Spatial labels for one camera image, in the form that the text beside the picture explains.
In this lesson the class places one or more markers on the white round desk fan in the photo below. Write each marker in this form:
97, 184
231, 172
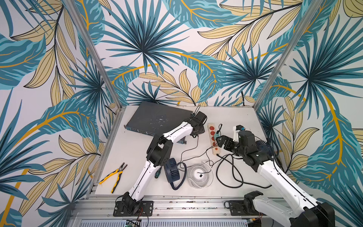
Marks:
200, 175

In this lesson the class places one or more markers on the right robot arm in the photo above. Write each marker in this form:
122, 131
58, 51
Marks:
303, 209

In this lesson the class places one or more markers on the beige power strip red sockets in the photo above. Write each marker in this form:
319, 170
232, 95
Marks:
212, 129

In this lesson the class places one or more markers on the navy blue desk fan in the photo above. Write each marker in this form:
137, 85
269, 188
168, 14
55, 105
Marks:
172, 173

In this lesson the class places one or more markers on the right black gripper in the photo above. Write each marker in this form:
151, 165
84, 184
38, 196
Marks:
228, 142

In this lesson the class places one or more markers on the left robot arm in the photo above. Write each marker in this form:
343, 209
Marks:
158, 153

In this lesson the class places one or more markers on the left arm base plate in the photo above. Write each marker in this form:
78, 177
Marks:
125, 206

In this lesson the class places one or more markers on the green handled screwdriver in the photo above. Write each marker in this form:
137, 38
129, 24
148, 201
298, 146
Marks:
158, 172

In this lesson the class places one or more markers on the dark grey network switch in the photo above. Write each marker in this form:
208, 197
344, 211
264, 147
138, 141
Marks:
151, 118

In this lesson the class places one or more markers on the dark blue round fan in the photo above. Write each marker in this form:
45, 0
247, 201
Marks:
266, 147

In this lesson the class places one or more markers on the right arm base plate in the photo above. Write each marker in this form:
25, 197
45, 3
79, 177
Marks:
241, 207

